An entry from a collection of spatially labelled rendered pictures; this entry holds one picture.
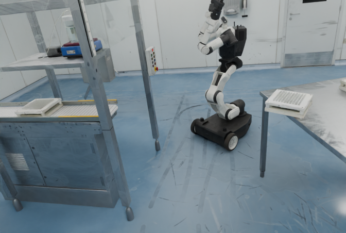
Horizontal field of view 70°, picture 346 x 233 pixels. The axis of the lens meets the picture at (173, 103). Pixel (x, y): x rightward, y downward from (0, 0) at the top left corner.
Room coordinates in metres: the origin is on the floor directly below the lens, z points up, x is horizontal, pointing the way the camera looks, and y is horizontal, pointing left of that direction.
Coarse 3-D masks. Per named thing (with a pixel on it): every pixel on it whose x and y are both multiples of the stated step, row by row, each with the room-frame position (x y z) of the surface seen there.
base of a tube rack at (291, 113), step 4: (308, 104) 1.47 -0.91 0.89; (268, 108) 1.49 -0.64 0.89; (272, 108) 1.48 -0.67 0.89; (276, 108) 1.47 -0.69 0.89; (280, 108) 1.46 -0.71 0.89; (308, 108) 1.44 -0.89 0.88; (276, 112) 1.45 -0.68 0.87; (280, 112) 1.43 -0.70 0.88; (284, 112) 1.42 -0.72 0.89; (288, 112) 1.40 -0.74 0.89; (292, 112) 1.39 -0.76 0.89; (296, 112) 1.39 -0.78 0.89; (304, 112) 1.37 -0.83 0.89; (296, 116) 1.37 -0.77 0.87; (300, 116) 1.35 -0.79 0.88
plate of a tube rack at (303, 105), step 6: (276, 90) 1.66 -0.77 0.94; (282, 90) 1.65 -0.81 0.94; (270, 96) 1.57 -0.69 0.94; (306, 96) 1.50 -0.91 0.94; (312, 96) 1.50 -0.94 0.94; (270, 102) 1.48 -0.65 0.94; (276, 102) 1.47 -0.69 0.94; (282, 102) 1.46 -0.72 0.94; (306, 102) 1.42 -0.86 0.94; (288, 108) 1.40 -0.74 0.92; (294, 108) 1.38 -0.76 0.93; (300, 108) 1.36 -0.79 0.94
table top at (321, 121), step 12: (312, 84) 1.86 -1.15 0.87; (324, 84) 1.83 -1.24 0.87; (336, 84) 1.80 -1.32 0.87; (264, 96) 1.76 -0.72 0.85; (324, 96) 1.61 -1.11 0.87; (336, 96) 1.59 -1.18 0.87; (312, 108) 1.46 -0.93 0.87; (324, 108) 1.44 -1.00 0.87; (336, 108) 1.42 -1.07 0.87; (300, 120) 1.33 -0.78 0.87; (312, 120) 1.31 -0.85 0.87; (324, 120) 1.30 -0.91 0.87; (336, 120) 1.28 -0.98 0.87; (312, 132) 1.19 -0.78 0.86; (324, 132) 1.17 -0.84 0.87; (336, 132) 1.15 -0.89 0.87; (324, 144) 1.09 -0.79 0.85; (336, 144) 1.05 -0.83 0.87
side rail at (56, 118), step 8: (0, 120) 1.75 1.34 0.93; (8, 120) 1.73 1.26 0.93; (16, 120) 1.71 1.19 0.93; (24, 120) 1.69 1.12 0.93; (32, 120) 1.68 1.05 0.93; (40, 120) 1.66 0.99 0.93; (48, 120) 1.65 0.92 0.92; (56, 120) 1.63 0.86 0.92; (64, 120) 1.62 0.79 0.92; (72, 120) 1.60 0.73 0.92; (80, 120) 1.59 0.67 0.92; (88, 120) 1.57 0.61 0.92; (96, 120) 1.56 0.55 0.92
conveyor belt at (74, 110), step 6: (0, 108) 2.03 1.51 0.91; (6, 108) 2.01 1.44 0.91; (12, 108) 1.99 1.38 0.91; (18, 108) 1.98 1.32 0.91; (60, 108) 1.87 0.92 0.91; (66, 108) 1.85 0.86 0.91; (72, 108) 1.84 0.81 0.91; (78, 108) 1.82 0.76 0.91; (84, 108) 1.81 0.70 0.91; (90, 108) 1.79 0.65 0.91; (114, 108) 1.76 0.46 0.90; (0, 114) 1.89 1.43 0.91; (6, 114) 1.87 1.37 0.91; (12, 114) 1.86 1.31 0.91; (54, 114) 1.76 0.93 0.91; (60, 114) 1.74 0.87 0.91; (66, 114) 1.73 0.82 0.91; (72, 114) 1.72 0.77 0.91; (78, 114) 1.70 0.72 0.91; (84, 114) 1.69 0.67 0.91; (90, 114) 1.68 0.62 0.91; (96, 114) 1.67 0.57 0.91
